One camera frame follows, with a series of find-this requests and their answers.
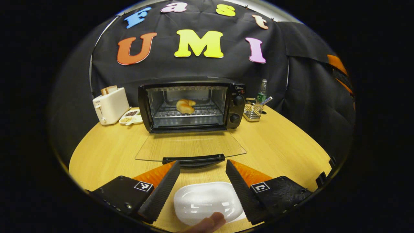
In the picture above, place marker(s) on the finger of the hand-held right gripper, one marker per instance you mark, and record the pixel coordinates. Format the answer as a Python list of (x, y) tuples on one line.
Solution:
[(338, 66)]

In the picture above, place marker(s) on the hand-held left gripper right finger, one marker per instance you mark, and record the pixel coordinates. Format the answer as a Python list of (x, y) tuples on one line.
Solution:
[(241, 191)]

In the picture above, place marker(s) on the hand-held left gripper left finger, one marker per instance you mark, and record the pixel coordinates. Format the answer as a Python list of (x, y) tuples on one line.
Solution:
[(163, 191)]

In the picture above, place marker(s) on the golden bread roll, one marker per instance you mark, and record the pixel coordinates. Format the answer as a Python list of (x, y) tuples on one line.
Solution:
[(185, 106)]

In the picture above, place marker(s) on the black electric oven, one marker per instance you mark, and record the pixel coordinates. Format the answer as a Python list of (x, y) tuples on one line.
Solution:
[(237, 89)]

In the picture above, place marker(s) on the white plate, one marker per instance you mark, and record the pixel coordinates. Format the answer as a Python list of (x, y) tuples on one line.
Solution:
[(203, 200)]

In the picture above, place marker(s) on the clear water bottle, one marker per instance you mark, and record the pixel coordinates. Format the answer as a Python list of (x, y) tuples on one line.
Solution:
[(262, 89)]

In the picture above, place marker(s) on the white divided seed dish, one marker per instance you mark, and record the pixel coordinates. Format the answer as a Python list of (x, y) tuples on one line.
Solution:
[(129, 118)]

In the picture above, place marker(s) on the white toaster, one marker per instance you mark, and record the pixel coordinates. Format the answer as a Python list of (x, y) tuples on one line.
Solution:
[(111, 105)]

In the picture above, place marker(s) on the toast slice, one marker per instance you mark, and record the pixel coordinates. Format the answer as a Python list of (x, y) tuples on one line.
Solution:
[(113, 88), (105, 91)]

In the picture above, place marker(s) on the black backdrop cloth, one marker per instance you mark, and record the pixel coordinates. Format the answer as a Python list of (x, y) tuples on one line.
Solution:
[(194, 69)]

